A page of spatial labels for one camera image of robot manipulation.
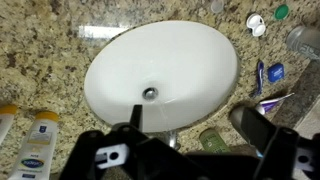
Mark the purple white toothpaste tube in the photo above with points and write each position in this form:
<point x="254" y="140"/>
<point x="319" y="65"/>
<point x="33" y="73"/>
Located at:
<point x="270" y="104"/>

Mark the green soap pump bottle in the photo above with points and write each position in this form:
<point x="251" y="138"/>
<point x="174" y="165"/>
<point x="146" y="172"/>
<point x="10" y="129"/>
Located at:
<point x="212" y="141"/>

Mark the metal sink drain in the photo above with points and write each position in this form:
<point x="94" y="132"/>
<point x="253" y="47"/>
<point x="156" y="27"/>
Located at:
<point x="150" y="93"/>

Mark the large white yellow-capped lotion tube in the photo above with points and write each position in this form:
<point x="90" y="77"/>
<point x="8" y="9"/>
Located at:
<point x="35" y="146"/>

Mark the blue purple toothbrush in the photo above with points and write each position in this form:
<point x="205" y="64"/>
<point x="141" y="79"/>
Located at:
<point x="260" y="76"/>

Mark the blue dental floss box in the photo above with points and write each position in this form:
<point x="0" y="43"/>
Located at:
<point x="276" y="72"/>

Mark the clear plastic water bottle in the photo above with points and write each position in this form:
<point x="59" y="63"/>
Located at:
<point x="305" y="41"/>

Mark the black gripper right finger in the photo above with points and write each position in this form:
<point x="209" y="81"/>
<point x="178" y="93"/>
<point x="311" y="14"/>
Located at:
<point x="256" y="128"/>

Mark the clear round cap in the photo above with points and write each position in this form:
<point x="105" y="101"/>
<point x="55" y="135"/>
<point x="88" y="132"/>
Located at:
<point x="217" y="6"/>

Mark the slim white yellow-capped tube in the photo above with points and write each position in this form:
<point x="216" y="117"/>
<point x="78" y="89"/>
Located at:
<point x="6" y="120"/>

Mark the green round cap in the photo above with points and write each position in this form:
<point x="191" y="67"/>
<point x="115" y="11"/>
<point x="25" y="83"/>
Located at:
<point x="281" y="12"/>

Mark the grey metal cup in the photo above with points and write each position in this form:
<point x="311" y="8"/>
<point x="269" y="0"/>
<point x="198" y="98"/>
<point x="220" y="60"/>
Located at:
<point x="234" y="118"/>

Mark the white contact lens case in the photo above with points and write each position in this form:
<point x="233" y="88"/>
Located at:
<point x="256" y="24"/>

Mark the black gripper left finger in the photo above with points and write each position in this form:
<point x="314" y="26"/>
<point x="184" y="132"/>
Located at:
<point x="136" y="116"/>

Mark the chrome faucet tap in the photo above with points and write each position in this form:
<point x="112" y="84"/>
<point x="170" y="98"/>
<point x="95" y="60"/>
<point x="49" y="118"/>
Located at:
<point x="172" y="140"/>

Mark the white oval sink basin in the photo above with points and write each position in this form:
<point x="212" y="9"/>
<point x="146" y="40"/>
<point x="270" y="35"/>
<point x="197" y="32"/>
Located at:
<point x="160" y="60"/>

